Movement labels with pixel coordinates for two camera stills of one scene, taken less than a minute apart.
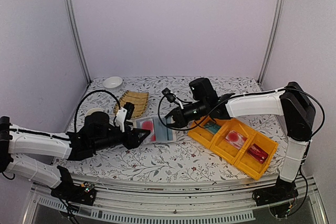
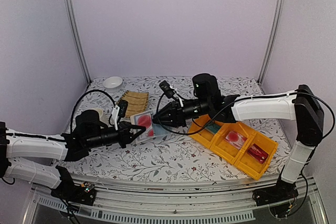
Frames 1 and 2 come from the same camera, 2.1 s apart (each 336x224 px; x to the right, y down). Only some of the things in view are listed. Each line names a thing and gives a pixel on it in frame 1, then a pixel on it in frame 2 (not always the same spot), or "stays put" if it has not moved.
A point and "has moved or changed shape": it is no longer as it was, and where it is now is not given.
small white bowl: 112,83 stays put
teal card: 162,132 has moved or changed shape
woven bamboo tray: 139,99 stays put
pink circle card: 148,125 has moved or changed shape
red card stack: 258,153 stays put
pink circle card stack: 236,139 stays put
